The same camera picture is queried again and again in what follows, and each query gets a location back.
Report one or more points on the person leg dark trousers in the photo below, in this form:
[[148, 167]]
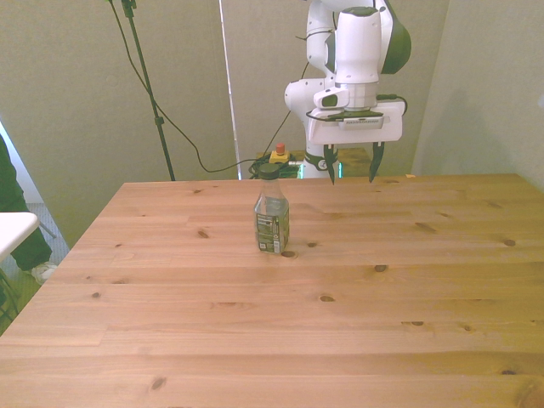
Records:
[[19, 212]]

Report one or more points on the white shoe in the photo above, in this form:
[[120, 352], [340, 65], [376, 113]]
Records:
[[44, 272]]

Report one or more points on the white side table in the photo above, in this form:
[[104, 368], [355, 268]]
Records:
[[15, 231]]

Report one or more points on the yellow emergency stop box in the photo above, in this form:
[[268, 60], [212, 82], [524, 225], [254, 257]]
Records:
[[280, 156]]

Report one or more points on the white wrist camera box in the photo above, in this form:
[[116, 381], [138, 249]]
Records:
[[331, 100]]

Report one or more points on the clear plastic bottle black cap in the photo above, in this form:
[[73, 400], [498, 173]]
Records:
[[272, 212]]

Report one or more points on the white vertical pole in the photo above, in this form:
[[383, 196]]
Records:
[[229, 89]]

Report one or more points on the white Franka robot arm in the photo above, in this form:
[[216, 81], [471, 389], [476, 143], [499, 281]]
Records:
[[357, 51]]

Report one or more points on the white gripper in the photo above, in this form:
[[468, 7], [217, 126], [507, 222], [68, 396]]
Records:
[[378, 127]]

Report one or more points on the black camera stand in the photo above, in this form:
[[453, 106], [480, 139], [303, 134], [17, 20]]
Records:
[[146, 85]]

